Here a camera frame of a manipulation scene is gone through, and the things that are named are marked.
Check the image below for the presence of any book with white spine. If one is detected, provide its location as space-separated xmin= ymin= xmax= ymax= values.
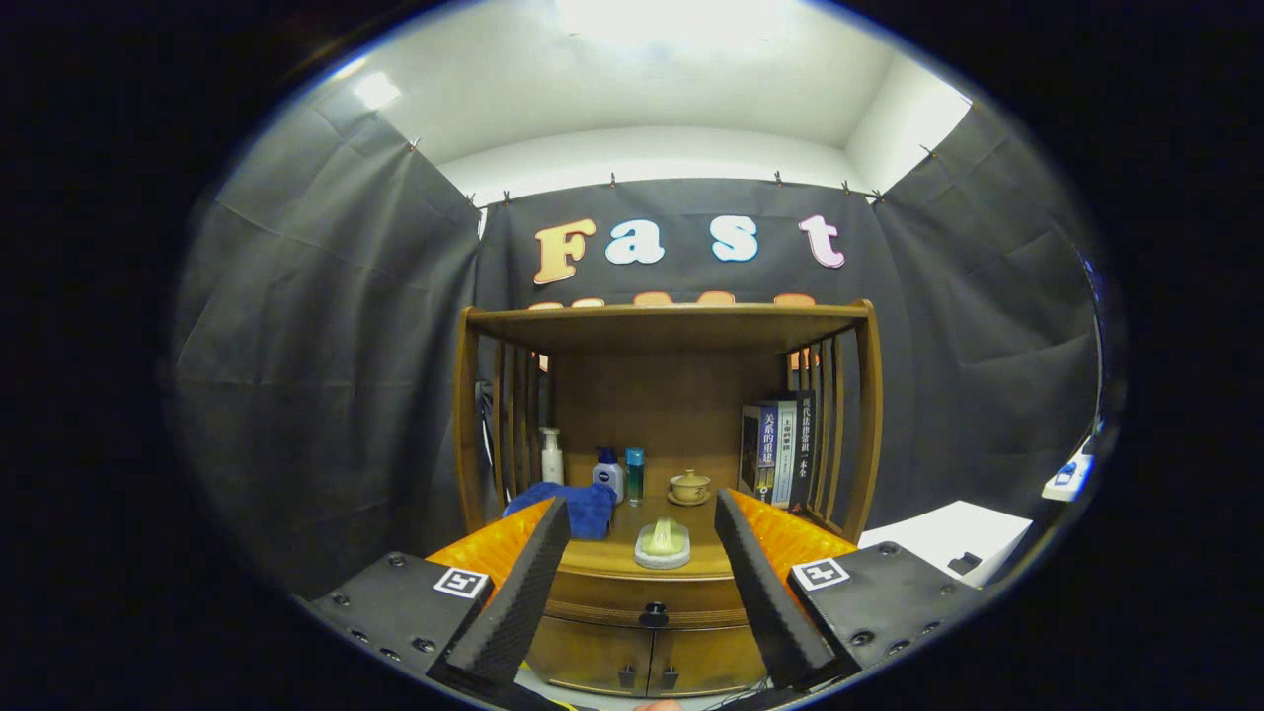
xmin=773 ymin=398 xmax=799 ymax=508

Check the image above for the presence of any white bottle with blue cap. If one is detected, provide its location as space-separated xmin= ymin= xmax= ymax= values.
xmin=592 ymin=447 xmax=625 ymax=505

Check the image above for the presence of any white desk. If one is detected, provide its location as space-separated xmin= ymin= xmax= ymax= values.
xmin=1042 ymin=452 xmax=1097 ymax=503

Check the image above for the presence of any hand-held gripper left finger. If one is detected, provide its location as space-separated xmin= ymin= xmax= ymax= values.
xmin=306 ymin=496 xmax=574 ymax=704

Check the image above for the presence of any wooden drawer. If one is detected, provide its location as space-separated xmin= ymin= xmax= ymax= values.
xmin=541 ymin=573 xmax=756 ymax=629

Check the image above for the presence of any wooden cabinet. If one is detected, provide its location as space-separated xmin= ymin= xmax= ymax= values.
xmin=452 ymin=299 xmax=885 ymax=700

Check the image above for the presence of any book with black spine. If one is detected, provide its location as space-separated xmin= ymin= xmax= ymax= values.
xmin=790 ymin=390 xmax=819 ymax=513

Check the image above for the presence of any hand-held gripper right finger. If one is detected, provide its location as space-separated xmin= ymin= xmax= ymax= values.
xmin=713 ymin=488 xmax=988 ymax=692

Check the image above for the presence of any blue towel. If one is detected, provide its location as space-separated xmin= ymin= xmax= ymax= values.
xmin=502 ymin=481 xmax=618 ymax=541

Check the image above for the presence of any white side cabinet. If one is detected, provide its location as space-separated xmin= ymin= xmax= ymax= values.
xmin=857 ymin=501 xmax=1035 ymax=584

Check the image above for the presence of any book with blue spine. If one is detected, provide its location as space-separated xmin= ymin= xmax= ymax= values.
xmin=739 ymin=403 xmax=781 ymax=503

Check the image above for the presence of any wooden countertop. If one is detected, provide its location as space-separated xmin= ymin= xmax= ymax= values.
xmin=553 ymin=494 xmax=742 ymax=582

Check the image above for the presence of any large ceiling light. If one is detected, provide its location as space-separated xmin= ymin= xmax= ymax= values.
xmin=558 ymin=0 xmax=801 ymax=45

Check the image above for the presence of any small ceiling light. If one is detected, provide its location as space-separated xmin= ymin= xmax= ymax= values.
xmin=353 ymin=71 xmax=403 ymax=112

